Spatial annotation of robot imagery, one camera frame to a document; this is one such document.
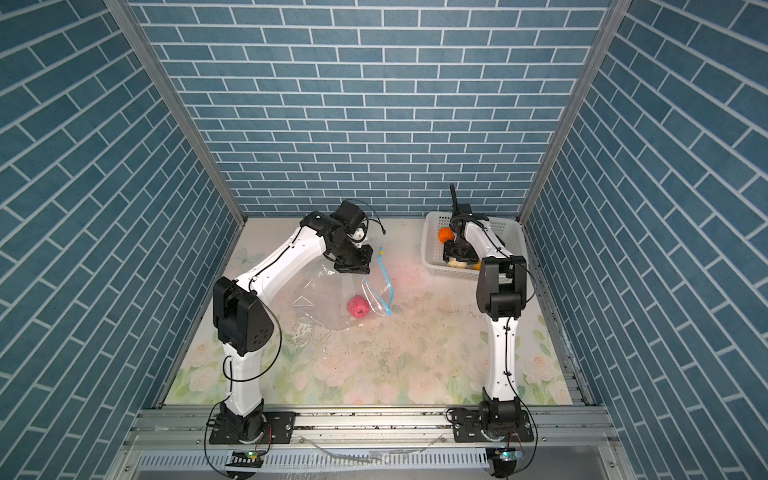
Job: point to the cream toy bun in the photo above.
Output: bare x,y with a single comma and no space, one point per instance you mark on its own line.
454,263

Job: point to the aluminium left corner post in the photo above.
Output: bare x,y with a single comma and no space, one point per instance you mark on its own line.
128,23

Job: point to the orange toy fruit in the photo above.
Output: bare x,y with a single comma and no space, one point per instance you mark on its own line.
446,234

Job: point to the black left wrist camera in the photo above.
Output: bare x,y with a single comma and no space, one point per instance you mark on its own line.
350,216

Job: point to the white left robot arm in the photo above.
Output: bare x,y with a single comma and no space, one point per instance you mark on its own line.
241,307

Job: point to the aluminium right corner post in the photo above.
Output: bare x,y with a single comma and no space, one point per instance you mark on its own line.
596,55

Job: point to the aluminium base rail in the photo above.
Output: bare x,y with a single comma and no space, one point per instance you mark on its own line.
392,442

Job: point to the aluminium corner post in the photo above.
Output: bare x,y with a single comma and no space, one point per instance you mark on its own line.
596,55
128,23

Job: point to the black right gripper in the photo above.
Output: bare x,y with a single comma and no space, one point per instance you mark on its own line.
448,253

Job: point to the white plastic basket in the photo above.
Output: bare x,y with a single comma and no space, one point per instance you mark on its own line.
506,234

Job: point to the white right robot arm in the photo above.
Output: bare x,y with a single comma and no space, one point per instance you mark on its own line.
501,296

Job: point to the clear zip top bag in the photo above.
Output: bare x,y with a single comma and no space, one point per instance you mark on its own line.
318,295

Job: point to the pink toy fruit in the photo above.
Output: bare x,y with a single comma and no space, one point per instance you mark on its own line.
358,307

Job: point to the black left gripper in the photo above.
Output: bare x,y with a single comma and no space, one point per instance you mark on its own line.
361,265

